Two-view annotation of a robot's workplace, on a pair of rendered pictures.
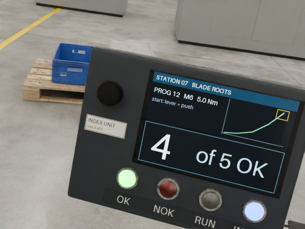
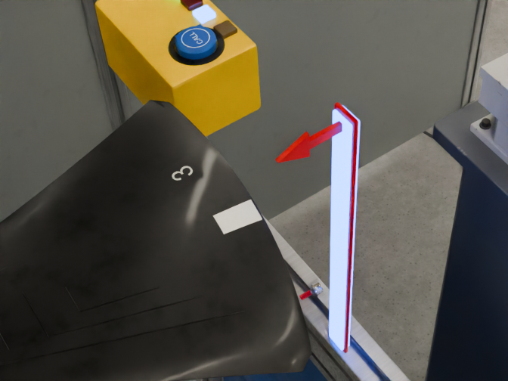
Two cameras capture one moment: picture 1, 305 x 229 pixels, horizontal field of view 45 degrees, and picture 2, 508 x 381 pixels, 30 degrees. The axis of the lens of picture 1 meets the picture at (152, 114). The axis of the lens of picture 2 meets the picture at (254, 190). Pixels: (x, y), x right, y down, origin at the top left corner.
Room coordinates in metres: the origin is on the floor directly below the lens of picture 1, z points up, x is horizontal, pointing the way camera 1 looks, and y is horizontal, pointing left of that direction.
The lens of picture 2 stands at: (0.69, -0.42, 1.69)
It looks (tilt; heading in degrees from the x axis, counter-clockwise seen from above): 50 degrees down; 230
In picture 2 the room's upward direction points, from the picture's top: 5 degrees counter-clockwise
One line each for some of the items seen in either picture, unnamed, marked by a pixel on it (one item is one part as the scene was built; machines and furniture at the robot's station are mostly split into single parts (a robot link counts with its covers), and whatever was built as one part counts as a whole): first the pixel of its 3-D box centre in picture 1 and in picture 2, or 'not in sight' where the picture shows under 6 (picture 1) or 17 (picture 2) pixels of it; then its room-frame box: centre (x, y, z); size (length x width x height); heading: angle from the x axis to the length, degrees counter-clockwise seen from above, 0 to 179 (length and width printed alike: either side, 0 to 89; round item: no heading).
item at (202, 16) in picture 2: not in sight; (204, 13); (0.24, -1.01, 1.08); 0.02 x 0.02 x 0.01; 81
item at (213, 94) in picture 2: not in sight; (178, 59); (0.26, -1.03, 1.02); 0.16 x 0.10 x 0.11; 81
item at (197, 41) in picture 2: not in sight; (196, 43); (0.27, -0.99, 1.08); 0.04 x 0.04 x 0.02
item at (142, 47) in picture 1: (129, 63); not in sight; (3.48, 0.30, 0.31); 0.60 x 0.42 x 0.33; 10
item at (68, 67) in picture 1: (76, 63); not in sight; (3.39, 0.80, 0.25); 0.60 x 0.41 x 0.22; 11
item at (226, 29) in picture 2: not in sight; (225, 29); (0.24, -0.98, 1.08); 0.02 x 0.02 x 0.01; 81
